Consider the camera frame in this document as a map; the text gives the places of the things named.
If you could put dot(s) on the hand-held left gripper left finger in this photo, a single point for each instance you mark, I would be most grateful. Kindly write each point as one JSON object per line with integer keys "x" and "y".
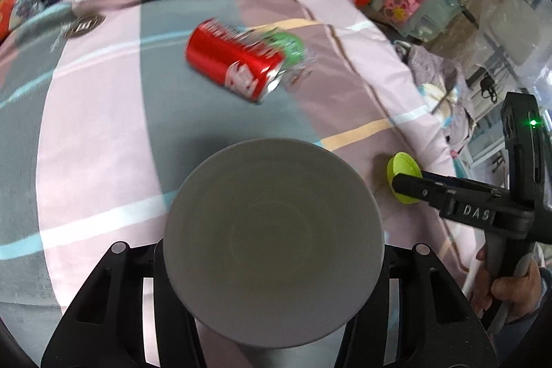
{"x": 108, "y": 307}

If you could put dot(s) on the white bowl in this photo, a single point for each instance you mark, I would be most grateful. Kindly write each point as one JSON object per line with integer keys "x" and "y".
{"x": 271, "y": 243}

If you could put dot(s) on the grey printed blanket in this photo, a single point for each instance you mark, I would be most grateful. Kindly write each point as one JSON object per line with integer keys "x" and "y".
{"x": 431, "y": 79}

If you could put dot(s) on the red soda can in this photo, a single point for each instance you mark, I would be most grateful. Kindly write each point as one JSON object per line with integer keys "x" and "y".
{"x": 228, "y": 57}

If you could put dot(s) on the striped patchwork bedsheet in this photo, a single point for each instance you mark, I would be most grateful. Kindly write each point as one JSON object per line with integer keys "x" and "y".
{"x": 108, "y": 113}

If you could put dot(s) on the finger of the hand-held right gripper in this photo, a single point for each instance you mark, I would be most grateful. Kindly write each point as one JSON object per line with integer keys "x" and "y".
{"x": 474, "y": 187}
{"x": 431, "y": 193}

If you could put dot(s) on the person's right hand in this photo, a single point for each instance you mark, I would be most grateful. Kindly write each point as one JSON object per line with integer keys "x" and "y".
{"x": 526, "y": 294}

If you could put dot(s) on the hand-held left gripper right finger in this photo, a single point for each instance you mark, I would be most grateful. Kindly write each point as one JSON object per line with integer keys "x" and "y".
{"x": 435, "y": 307}

